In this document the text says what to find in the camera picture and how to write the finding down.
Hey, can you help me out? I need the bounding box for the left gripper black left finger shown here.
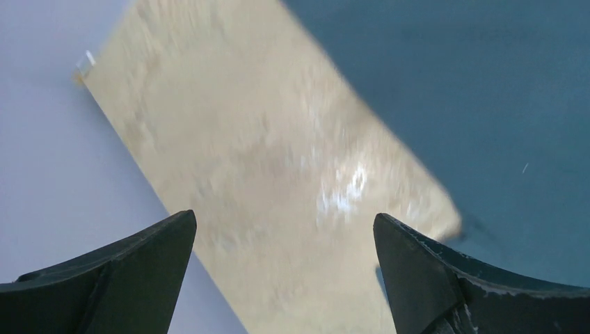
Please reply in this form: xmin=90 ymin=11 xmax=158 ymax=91
xmin=1 ymin=210 xmax=197 ymax=334

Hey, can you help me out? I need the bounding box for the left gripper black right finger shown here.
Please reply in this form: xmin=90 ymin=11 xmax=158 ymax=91
xmin=373 ymin=214 xmax=589 ymax=333

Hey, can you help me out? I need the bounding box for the blue grey t-shirt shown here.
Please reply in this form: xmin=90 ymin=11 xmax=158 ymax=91
xmin=287 ymin=1 xmax=589 ymax=287

